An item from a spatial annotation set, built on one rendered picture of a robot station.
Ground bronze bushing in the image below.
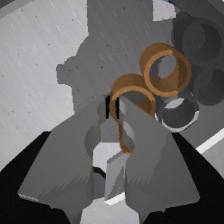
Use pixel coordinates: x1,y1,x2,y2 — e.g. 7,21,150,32
119,124,131,156
139,43,192,97
109,73,156,126

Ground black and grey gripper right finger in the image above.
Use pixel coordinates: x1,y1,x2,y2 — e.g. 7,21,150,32
116,95,224,224

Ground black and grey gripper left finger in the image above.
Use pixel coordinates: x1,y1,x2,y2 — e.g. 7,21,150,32
0,95,110,224

